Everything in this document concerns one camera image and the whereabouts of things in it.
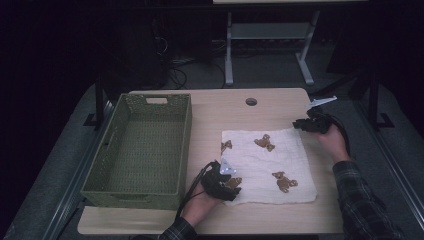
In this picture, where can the person's left hand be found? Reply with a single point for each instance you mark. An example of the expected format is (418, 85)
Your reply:
(198, 208)

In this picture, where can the white metal table frame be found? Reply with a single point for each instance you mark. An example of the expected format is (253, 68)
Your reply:
(266, 31)

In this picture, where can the aluminium rail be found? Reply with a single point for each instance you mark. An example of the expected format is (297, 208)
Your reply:
(396, 173)
(71, 186)

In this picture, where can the white bear print cloth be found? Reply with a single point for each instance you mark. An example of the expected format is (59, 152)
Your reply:
(266, 166)

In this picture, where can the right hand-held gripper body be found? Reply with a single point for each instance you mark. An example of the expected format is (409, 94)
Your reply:
(320, 121)

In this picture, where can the person's right hand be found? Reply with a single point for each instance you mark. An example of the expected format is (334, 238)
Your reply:
(333, 143)

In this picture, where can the black stand post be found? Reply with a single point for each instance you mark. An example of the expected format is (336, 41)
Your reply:
(374, 100)
(99, 100)

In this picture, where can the green woven basket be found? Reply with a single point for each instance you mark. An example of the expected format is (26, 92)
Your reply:
(140, 150)

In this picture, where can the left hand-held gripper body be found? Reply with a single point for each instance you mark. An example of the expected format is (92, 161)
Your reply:
(215, 185)

